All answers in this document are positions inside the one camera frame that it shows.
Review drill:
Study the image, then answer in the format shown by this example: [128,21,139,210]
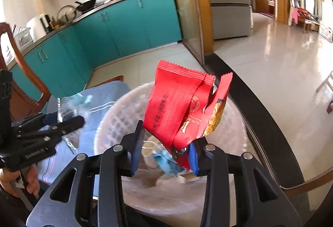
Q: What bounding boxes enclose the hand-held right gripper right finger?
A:
[189,138,302,227]

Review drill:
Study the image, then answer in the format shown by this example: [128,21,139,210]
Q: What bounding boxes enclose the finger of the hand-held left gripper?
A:
[52,116,85,139]
[12,112,59,130]

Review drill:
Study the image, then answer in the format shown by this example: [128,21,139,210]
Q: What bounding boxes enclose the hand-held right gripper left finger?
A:
[27,120,145,227]

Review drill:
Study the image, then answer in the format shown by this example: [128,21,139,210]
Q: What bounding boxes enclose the white blue-striped paper cup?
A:
[142,140,162,169]

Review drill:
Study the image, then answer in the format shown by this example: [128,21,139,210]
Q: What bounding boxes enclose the clear plastic bag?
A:
[56,94,94,152]

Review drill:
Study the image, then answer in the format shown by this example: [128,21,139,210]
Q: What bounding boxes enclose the blue face mask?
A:
[152,150,184,174]

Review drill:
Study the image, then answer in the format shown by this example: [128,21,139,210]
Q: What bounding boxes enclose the white plastic wastebasket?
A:
[94,81,250,217]

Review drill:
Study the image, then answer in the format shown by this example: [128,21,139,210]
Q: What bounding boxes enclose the red snack packet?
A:
[143,60,233,171]

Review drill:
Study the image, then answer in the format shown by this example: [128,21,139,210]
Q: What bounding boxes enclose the person's left hand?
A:
[0,165,41,200]

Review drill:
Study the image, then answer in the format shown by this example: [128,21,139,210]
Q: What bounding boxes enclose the carved wooden chair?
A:
[0,22,124,123]

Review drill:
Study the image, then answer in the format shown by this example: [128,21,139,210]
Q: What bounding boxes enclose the blue striped towel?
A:
[39,81,130,186]

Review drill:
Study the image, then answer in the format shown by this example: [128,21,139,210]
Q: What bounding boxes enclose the white dish rack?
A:
[13,26,34,48]

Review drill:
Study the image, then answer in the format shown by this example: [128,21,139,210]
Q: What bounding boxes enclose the white kitchen appliance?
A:
[26,16,50,38]

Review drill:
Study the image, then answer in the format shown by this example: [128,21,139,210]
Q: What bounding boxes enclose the round metal pan lid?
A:
[57,5,76,25]

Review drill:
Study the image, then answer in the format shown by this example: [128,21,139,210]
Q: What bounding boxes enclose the grey kitchen countertop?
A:
[18,0,175,58]

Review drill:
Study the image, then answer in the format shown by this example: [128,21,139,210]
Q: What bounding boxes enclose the teal lower kitchen cabinets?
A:
[9,0,183,97]

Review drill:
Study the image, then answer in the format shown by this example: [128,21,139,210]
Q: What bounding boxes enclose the black wok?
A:
[75,0,97,14]

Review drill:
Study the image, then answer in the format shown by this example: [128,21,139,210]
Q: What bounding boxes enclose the wood-framed glass sliding door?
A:
[153,0,216,66]

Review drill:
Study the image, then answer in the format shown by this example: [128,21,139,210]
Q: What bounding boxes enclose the wooden folding chair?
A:
[316,69,333,113]

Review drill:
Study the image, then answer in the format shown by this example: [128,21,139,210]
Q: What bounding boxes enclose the pink hanging garment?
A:
[287,6,299,26]

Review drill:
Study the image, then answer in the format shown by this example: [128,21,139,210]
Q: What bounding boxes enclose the dark wooden furniture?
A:
[287,0,322,33]

